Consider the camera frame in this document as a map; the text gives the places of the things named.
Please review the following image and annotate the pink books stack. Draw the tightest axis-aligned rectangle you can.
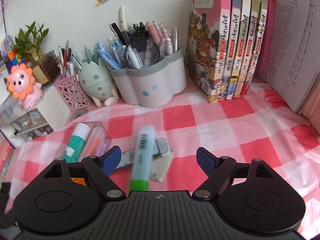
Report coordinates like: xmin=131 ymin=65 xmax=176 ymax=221
xmin=0 ymin=139 xmax=15 ymax=182

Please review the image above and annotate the grey white cloud pen holder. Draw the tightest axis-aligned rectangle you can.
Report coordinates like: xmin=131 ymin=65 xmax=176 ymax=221
xmin=110 ymin=50 xmax=187 ymax=108

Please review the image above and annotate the comic book box set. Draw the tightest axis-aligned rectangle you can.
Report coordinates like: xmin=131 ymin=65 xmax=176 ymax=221
xmin=185 ymin=0 xmax=268 ymax=102

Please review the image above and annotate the pencil lead refill case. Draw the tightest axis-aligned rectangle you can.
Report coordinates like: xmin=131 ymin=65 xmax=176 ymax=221
xmin=116 ymin=136 xmax=172 ymax=170

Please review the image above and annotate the lavender mechanical pencil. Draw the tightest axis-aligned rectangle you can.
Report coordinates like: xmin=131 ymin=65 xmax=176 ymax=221
xmin=95 ymin=141 xmax=108 ymax=157

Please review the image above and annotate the rubik's cube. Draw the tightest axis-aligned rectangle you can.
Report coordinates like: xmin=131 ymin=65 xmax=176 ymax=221
xmin=5 ymin=50 xmax=30 ymax=74

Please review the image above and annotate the white mini drawer unit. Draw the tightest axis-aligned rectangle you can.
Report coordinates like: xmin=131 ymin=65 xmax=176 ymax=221
xmin=1 ymin=86 xmax=71 ymax=148

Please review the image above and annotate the green white glue stick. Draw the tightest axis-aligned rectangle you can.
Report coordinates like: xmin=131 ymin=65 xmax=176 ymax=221
xmin=62 ymin=123 xmax=91 ymax=163

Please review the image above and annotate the pink lion toy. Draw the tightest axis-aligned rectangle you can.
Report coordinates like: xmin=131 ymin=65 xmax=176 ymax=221
xmin=7 ymin=63 xmax=43 ymax=112

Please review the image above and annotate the pink perforated pen holder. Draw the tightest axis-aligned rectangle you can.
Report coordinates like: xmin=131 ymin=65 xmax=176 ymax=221
xmin=54 ymin=75 xmax=92 ymax=111

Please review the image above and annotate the white eraser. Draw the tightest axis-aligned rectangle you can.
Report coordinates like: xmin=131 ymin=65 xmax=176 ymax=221
xmin=149 ymin=151 xmax=174 ymax=182

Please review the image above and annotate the orange highlighter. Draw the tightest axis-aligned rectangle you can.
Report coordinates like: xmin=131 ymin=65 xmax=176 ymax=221
xmin=70 ymin=127 xmax=107 ymax=186

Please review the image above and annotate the lucky bamboo plant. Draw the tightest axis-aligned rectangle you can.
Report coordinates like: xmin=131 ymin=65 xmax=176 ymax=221
xmin=13 ymin=21 xmax=49 ymax=63

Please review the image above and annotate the brown glass plant pot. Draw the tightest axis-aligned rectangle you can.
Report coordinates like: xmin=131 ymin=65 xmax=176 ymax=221
xmin=31 ymin=50 xmax=60 ymax=86

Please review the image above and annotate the green egg pen holder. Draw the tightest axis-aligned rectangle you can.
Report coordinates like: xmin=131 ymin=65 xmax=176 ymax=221
xmin=78 ymin=58 xmax=119 ymax=107

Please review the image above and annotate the magnifying glass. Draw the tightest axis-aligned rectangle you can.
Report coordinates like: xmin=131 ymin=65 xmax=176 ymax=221
xmin=124 ymin=37 xmax=161 ymax=69

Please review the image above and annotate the stack of paper documents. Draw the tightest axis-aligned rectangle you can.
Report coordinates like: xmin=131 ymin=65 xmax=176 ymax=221
xmin=266 ymin=0 xmax=319 ymax=113

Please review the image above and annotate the clear plastic organizer tray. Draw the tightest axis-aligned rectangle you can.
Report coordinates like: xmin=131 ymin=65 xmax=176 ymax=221
xmin=54 ymin=122 xmax=111 ymax=163

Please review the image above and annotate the green highlighter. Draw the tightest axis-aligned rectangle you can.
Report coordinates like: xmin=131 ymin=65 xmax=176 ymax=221
xmin=129 ymin=126 xmax=155 ymax=192

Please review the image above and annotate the red checkered tablecloth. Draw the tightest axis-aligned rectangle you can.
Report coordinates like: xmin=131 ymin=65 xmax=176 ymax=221
xmin=0 ymin=82 xmax=320 ymax=238

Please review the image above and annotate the grey desk cable grommet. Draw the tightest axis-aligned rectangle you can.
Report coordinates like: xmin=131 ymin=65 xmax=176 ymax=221
xmin=68 ymin=108 xmax=88 ymax=122

